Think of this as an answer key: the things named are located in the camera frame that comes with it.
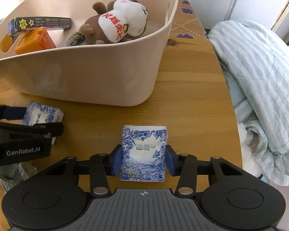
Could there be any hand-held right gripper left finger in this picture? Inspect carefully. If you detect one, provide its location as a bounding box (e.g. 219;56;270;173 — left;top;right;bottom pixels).
36;144;123;195

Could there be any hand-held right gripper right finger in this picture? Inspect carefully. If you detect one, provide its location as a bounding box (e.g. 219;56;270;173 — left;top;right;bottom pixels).
166;144;250;195

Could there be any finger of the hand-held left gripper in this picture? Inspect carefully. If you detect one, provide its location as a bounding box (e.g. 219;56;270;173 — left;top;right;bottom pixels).
0;102;27;121
0;121;64;139

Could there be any blue white tissue packet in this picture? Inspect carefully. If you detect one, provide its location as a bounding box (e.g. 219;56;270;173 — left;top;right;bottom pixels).
120;125;168;182
23;101;64;145

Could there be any beige plastic container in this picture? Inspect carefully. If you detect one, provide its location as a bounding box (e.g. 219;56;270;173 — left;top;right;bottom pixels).
0;0;179;107

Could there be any orange toy box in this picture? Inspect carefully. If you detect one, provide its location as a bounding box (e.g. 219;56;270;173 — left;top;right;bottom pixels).
0;26;56;55

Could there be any black box star label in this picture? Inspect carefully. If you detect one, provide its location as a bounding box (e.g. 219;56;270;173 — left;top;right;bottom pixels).
8;17;72;35

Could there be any brown plush toy white hat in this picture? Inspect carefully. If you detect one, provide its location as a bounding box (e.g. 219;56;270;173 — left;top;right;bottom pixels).
65;0;149;47

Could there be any grey patterned cloth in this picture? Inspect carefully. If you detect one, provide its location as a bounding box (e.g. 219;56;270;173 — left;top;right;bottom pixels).
0;162;37;186

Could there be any white fluffy cloth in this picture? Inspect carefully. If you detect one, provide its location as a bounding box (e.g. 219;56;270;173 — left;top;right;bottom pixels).
238;123;264;177

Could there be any blue striped blanket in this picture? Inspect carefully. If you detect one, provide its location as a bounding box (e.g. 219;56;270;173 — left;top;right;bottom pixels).
208;20;289;186

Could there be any floral patterned wardrobe door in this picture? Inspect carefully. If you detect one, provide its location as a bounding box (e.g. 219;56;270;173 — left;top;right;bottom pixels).
272;0;289;54

